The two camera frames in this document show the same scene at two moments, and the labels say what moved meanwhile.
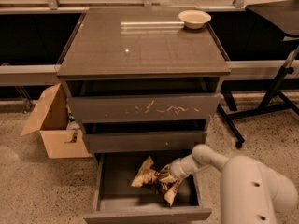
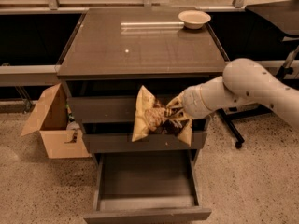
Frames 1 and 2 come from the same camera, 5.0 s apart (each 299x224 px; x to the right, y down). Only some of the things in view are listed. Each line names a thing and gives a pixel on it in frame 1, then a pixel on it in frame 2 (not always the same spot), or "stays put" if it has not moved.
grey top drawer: x=143 y=101 stays put
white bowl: x=193 y=19 stays put
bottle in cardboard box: x=72 y=124 stays put
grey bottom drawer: x=116 y=200 stays put
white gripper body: x=176 y=170 -> x=192 y=102
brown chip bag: x=162 y=178 -> x=150 y=118
